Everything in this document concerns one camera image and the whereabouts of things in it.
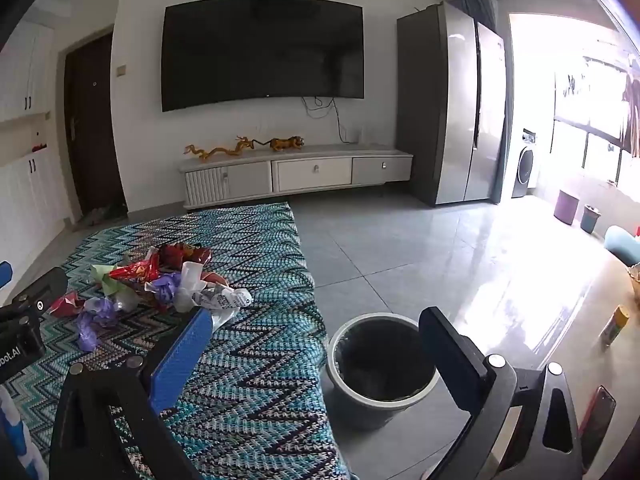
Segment grey double door refrigerator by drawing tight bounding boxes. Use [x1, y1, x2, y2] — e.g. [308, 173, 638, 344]
[396, 1, 507, 207]

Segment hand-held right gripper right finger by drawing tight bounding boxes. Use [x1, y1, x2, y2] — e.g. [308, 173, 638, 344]
[419, 306, 583, 480]

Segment dark brown door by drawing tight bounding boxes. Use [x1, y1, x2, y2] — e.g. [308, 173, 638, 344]
[64, 30, 126, 216]

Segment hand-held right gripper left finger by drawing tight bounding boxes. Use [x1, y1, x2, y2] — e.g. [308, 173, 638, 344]
[47, 306, 214, 480]

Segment black wall television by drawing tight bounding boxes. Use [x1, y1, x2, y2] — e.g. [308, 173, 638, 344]
[161, 0, 365, 112]

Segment blue bucket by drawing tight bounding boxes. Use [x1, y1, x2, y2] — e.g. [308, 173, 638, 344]
[580, 203, 602, 235]

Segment pile of colourful packaging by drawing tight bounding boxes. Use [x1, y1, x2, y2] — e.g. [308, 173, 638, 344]
[47, 242, 241, 353]

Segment golden tiger figurine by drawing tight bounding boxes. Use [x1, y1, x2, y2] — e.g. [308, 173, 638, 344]
[270, 135, 305, 153]

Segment dark phone with red edge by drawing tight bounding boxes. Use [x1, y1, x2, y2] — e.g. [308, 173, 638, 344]
[579, 385, 617, 471]

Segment black television cable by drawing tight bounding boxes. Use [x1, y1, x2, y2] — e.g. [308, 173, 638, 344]
[300, 95, 362, 144]

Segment teal chair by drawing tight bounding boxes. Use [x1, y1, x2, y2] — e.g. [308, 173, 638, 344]
[604, 225, 640, 266]

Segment teal zigzag knitted blanket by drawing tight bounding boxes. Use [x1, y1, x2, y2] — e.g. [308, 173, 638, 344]
[0, 202, 351, 480]

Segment brown white snack wrapper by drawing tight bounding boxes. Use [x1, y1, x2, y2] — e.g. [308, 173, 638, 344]
[192, 281, 254, 312]

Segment white round waste bin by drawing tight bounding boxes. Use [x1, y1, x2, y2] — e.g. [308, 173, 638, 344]
[326, 312, 441, 431]

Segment white low television cabinet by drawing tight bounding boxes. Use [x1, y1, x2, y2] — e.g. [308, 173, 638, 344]
[174, 142, 415, 210]

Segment grey washing machine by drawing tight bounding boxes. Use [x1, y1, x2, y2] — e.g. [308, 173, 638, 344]
[511, 127, 541, 199]

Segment golden dragon figurine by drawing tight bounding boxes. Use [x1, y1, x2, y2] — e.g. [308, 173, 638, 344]
[184, 135, 268, 162]

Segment hanging dark clothes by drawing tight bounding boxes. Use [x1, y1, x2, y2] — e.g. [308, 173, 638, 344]
[620, 55, 640, 158]

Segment white wall cupboard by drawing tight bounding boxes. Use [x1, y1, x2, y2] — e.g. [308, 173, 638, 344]
[0, 22, 55, 123]

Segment blue white patterned cloth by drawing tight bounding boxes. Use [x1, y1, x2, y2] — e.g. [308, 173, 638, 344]
[0, 390, 42, 480]

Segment white floor cupboard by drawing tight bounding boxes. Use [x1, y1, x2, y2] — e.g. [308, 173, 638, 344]
[0, 147, 72, 256]

